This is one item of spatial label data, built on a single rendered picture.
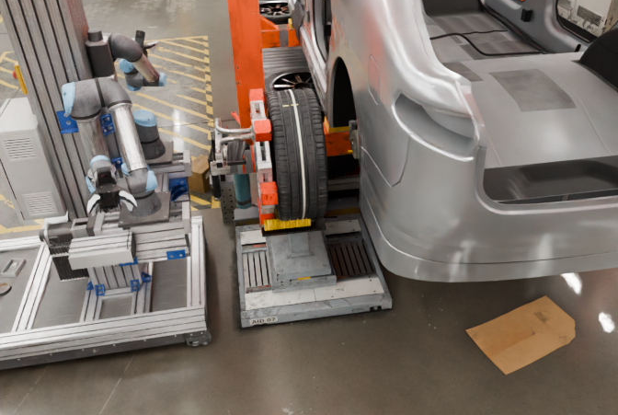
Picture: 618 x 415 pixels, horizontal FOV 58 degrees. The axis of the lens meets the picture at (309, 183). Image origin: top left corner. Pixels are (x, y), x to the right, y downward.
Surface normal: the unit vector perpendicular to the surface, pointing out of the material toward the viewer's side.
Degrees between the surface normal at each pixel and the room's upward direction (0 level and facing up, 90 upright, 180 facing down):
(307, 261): 0
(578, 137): 20
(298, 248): 90
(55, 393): 0
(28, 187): 90
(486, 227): 96
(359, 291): 0
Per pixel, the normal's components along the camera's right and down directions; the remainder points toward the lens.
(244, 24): 0.15, 0.55
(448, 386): -0.02, -0.82
